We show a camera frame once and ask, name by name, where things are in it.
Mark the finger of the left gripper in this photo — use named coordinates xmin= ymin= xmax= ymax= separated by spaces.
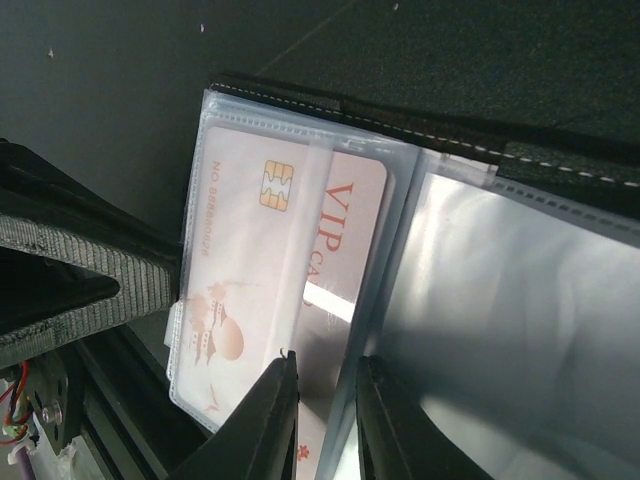
xmin=1 ymin=140 xmax=180 ymax=367

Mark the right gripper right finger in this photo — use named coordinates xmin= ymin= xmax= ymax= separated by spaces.
xmin=356 ymin=356 xmax=490 ymax=480

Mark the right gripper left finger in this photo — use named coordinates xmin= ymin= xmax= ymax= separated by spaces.
xmin=169 ymin=351 xmax=299 ymax=480

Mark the pink VIP card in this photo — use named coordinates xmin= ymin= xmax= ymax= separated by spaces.
xmin=171 ymin=126 xmax=387 ymax=479

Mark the black leather card holder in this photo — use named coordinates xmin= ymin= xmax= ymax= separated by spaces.
xmin=166 ymin=79 xmax=639 ymax=479

